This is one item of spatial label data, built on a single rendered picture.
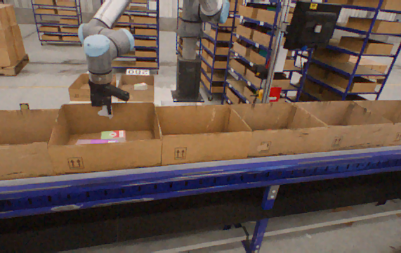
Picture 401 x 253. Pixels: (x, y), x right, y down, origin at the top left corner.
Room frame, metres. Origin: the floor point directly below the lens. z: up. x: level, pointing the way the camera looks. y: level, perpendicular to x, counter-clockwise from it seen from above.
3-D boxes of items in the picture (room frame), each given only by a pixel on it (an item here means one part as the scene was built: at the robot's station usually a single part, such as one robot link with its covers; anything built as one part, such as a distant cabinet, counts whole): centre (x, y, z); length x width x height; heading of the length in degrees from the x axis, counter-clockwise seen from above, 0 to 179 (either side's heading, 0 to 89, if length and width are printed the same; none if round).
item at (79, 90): (1.93, 0.88, 0.80); 0.38 x 0.28 x 0.10; 10
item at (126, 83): (2.01, 0.56, 0.80); 0.38 x 0.28 x 0.10; 12
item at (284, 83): (2.68, -0.66, 0.79); 0.40 x 0.30 x 0.10; 18
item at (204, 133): (1.04, 0.00, 0.96); 0.39 x 0.29 x 0.17; 107
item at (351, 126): (1.27, -0.74, 0.97); 0.39 x 0.29 x 0.17; 107
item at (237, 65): (3.13, -0.52, 0.79); 0.40 x 0.30 x 0.10; 19
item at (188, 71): (2.05, 0.14, 0.91); 0.26 x 0.26 x 0.33; 13
